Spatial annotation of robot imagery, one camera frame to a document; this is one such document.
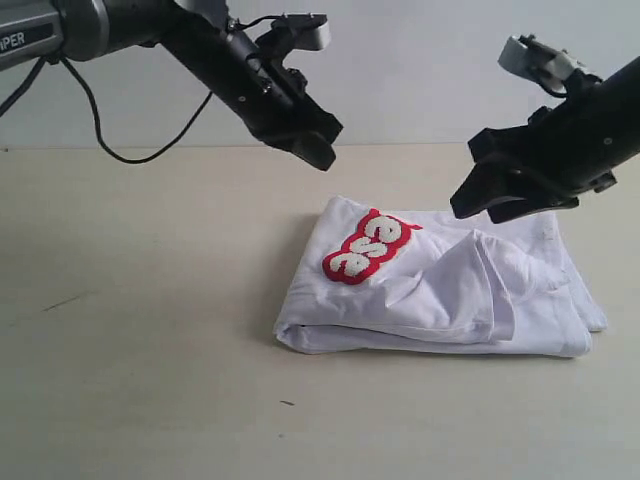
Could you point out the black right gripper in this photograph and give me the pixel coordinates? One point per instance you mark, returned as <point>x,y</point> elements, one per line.
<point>541,166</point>

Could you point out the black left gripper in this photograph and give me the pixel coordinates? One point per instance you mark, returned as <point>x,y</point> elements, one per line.
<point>249,77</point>

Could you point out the white t-shirt red Chinese patch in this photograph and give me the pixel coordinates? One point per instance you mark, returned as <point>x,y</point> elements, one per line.
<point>428,282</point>

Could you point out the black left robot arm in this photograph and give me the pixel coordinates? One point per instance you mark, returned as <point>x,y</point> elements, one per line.
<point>68,32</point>

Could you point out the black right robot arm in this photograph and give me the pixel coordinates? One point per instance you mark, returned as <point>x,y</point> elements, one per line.
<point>622,88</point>

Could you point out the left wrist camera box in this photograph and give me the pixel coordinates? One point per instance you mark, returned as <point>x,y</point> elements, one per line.
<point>308,32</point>

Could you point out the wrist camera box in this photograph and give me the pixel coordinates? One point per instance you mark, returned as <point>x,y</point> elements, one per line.
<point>526,57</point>
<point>308,32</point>

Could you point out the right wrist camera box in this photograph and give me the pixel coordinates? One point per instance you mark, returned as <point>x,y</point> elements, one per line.
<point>526,57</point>

